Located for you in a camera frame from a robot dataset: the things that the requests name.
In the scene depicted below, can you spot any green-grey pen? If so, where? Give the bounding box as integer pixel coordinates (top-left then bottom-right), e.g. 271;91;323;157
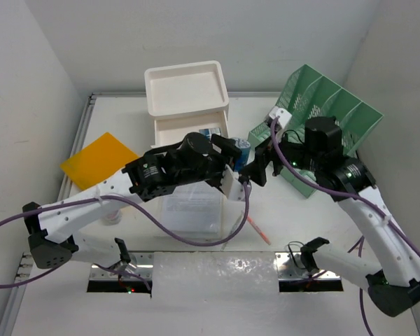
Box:
220;211;244;252

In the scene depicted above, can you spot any purple cable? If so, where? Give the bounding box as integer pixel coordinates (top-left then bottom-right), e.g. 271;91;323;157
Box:
269;116;420;336
0;180;253;290

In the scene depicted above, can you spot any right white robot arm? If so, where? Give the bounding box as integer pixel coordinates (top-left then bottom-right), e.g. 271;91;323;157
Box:
240;117;420;317

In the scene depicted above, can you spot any white drawer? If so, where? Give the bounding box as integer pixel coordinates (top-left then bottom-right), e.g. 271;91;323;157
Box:
151;111;229;148

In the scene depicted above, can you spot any orange pen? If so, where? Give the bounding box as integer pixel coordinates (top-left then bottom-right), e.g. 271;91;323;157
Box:
247;216;271;246

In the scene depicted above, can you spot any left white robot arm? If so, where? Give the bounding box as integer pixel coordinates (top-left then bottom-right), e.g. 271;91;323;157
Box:
22;132;246;270

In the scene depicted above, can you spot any white foam board cover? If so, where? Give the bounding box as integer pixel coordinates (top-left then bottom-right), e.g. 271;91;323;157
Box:
13;252;417;335

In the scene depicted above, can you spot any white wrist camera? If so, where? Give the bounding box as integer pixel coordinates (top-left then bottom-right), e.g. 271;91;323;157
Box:
220;165;251;202
265;106;292;130

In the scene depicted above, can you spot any clear document sleeve with papers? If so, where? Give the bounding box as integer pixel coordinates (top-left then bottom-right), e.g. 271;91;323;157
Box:
155;182;223;240

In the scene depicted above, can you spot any yellow plastic folder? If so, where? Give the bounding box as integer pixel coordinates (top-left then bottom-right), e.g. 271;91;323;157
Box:
60;132;139;190

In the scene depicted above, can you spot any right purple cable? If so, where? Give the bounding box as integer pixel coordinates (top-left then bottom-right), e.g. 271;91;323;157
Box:
269;116;420;336

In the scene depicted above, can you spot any green file organizer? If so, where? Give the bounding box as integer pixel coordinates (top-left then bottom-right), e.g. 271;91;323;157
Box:
248;65;383;202

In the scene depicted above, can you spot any white drawer cabinet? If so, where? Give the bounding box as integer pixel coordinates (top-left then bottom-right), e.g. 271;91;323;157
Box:
144;61;229;119

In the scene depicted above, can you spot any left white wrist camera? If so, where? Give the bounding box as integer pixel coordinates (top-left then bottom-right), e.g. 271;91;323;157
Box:
220;165;251;202

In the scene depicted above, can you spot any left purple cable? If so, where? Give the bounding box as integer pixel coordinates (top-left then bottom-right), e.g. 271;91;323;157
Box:
0;180;253;290

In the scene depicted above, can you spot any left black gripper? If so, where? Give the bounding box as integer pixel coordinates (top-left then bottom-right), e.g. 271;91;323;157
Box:
175;135;239;189

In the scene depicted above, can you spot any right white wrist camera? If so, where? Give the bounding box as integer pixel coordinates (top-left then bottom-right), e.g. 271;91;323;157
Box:
265;106;292;130

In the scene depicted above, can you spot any blue-white round tin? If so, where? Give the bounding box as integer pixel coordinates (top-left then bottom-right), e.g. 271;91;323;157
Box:
232;137;251;172
199;127;222;139

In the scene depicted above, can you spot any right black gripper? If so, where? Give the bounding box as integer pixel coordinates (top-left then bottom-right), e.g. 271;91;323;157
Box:
238;125;321;185

